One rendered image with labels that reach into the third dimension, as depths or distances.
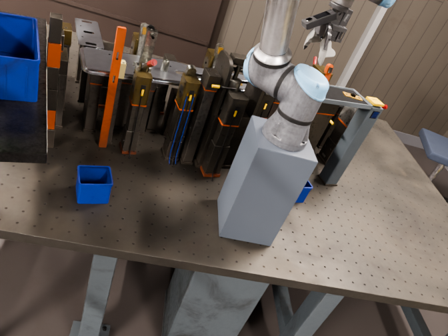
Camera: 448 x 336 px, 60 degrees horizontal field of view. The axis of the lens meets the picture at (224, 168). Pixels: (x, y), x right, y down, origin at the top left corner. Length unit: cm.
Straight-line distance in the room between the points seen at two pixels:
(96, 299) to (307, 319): 82
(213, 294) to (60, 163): 76
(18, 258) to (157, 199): 90
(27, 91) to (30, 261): 109
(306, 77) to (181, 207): 66
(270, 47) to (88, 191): 74
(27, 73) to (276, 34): 69
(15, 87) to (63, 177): 41
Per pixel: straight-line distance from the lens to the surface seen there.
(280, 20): 112
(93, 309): 163
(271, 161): 122
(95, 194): 138
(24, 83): 123
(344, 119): 204
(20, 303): 201
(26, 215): 137
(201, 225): 144
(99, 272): 145
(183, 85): 153
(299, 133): 122
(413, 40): 439
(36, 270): 211
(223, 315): 171
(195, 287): 156
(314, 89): 117
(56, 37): 141
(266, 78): 122
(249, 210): 134
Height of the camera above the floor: 168
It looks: 34 degrees down
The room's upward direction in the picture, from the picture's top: 22 degrees clockwise
